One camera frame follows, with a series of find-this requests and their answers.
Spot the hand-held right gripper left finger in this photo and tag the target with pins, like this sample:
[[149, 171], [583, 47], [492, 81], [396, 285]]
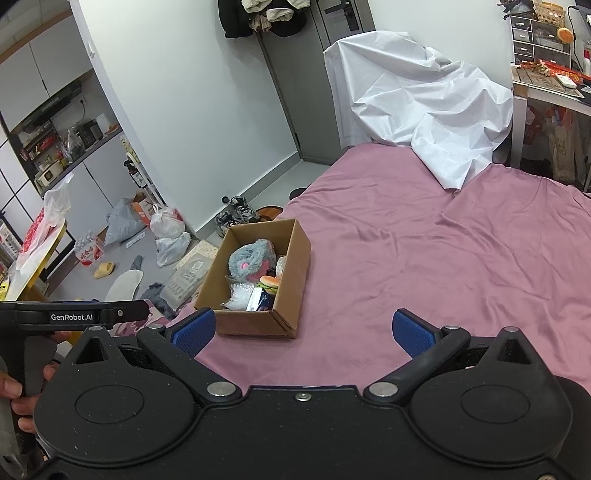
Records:
[[194, 331]]

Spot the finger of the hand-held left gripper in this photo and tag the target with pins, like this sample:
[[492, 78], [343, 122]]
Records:
[[131, 310]]

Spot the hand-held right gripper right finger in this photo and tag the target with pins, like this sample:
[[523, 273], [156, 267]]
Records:
[[413, 333]]

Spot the clear bag of white filling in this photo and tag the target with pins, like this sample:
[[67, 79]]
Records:
[[239, 295]]

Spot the blue tissue pack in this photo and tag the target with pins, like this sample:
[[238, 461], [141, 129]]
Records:
[[261, 302]]

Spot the burger squishy toy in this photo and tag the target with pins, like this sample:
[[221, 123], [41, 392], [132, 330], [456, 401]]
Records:
[[269, 282]]

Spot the grey plush toy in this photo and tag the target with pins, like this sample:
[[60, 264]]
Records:
[[249, 258]]

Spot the brown cardboard box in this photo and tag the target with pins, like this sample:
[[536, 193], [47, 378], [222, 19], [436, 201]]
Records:
[[295, 258]]

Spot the person's left hand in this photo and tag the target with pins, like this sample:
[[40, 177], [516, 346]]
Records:
[[11, 387]]

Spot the white insole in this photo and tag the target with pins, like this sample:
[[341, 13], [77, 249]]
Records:
[[123, 285]]

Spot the dark grey cloth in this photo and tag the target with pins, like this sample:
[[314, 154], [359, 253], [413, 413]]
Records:
[[157, 300]]

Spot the grey slipper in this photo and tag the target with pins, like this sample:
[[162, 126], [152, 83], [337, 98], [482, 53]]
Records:
[[136, 262]]

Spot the yellow slipper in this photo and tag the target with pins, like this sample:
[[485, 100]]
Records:
[[104, 270]]

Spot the round yellow-edged table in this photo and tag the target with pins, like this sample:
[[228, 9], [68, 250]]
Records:
[[34, 267]]

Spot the pink bed sheet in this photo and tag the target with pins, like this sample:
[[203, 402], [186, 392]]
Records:
[[415, 254]]

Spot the grey plastic bag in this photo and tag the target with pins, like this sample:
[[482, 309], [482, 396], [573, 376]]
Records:
[[122, 224]]

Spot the white red plastic bag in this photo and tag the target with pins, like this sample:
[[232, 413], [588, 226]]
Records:
[[44, 221]]

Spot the orange cardboard box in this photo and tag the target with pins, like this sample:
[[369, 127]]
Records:
[[142, 208]]

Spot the grey sneaker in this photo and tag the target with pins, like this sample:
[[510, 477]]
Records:
[[226, 225], [244, 210]]

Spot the white kitchen cabinet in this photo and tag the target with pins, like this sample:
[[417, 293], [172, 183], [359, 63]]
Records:
[[92, 194]]

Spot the brown shoe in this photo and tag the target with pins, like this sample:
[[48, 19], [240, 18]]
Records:
[[269, 213]]

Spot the printed paper bag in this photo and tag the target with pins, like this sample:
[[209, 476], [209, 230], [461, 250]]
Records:
[[567, 152]]

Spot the white cover sheet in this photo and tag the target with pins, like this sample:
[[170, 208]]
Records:
[[406, 92]]

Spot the white desk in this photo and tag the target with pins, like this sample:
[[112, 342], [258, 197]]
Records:
[[519, 110]]

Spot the grey door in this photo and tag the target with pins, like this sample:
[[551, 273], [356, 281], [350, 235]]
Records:
[[314, 92]]

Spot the black hanging jacket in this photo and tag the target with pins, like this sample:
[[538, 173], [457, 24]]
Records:
[[233, 21]]

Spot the grey drawer unit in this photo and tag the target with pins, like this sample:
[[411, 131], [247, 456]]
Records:
[[526, 39]]

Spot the beige hanging clothes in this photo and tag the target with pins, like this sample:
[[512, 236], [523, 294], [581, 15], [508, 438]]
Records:
[[277, 9]]

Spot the orange plush toy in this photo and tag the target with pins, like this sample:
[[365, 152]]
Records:
[[564, 35]]

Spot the woven basket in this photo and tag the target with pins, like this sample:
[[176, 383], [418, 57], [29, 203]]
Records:
[[549, 14]]

